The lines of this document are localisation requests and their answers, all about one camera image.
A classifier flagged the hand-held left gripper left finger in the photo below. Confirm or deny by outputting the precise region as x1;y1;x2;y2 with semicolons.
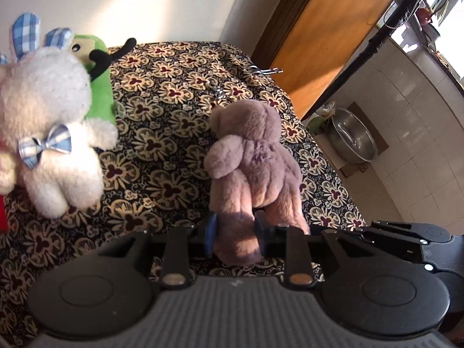
101;212;220;291

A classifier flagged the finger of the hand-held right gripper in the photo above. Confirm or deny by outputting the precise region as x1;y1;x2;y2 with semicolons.
358;220;452;262

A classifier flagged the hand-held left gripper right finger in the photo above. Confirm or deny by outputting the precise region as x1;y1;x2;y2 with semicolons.
254;210;390;291

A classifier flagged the brown teddy bear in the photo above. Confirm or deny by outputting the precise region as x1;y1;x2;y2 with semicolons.
204;99;310;265

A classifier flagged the green plush toy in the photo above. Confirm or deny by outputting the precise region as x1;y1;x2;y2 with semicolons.
69;34;137;131

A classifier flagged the steel basin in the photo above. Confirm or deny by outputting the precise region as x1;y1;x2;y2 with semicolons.
326;107;379;164

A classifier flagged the floral patterned blanket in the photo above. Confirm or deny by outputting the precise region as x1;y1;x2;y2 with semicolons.
0;41;367;345

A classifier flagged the green plastic item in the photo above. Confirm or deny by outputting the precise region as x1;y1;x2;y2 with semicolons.
306;114;327;135

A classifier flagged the metal clip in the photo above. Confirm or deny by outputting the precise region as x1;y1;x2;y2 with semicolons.
249;64;283;75

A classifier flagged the black pole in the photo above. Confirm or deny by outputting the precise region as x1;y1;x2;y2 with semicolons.
302;0;437;120

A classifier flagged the wooden door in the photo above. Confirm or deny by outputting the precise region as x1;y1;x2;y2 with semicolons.
250;0;414;120

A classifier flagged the white plush bunny blue bow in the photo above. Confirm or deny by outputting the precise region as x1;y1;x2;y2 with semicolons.
0;12;118;219

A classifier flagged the small red object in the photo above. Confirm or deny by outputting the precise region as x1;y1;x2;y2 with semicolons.
417;5;434;26

